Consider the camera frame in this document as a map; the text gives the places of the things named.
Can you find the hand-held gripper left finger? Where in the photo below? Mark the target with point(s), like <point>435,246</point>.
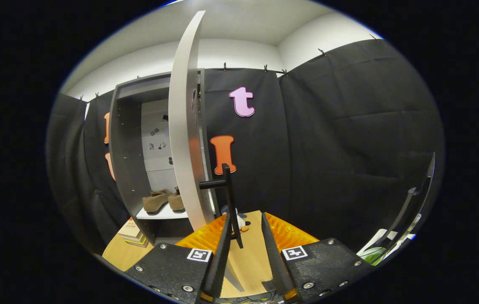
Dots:
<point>218,266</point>

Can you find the small white toy figure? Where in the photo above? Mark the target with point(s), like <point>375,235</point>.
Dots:
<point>241,221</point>

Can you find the dark stand frame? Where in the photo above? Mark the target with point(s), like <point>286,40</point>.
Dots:
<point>412,202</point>

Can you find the stack of books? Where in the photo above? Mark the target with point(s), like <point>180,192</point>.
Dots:
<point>131,230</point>

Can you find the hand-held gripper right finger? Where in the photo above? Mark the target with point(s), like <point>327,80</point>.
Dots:
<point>277,266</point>

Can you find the dark grey shoe cabinet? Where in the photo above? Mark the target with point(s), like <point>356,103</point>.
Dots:
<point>129,147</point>

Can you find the black backdrop cloth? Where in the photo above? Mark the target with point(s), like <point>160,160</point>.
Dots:
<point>328,147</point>

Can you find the brown fuzzy shoe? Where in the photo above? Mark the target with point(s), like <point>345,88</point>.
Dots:
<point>177,202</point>
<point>155,202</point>

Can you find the beige shoe cabinet door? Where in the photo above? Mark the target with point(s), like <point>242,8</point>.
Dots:
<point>184,126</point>

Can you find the white flat board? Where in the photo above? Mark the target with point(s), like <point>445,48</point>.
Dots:
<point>383,235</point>

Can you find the green round object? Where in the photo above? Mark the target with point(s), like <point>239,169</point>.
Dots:
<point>372,255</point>

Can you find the row of small cloth clips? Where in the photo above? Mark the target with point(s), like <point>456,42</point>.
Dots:
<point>265,68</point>

